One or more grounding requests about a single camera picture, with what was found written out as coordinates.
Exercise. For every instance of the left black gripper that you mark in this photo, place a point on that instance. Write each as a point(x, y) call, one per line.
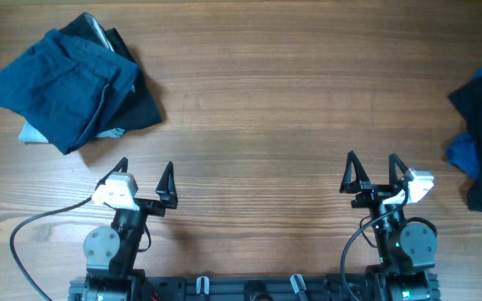
point(166, 195)

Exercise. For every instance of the white rail clip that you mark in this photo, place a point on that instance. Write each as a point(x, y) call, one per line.
point(202, 285)
point(299, 287)

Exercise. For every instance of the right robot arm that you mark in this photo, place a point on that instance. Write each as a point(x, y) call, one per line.
point(406, 246)

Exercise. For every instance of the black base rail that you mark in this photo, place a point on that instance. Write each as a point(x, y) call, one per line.
point(329, 287)

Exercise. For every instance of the folded dark blue garment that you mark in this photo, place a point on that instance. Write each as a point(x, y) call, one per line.
point(67, 88)

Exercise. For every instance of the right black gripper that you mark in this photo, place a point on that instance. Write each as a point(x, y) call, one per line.
point(373, 193)

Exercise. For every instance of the right white rail clip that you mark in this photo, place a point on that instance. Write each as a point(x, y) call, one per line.
point(299, 287)

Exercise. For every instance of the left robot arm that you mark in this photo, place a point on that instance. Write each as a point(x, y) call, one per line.
point(111, 251)

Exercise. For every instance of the left white rail clip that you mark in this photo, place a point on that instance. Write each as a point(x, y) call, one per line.
point(202, 285)

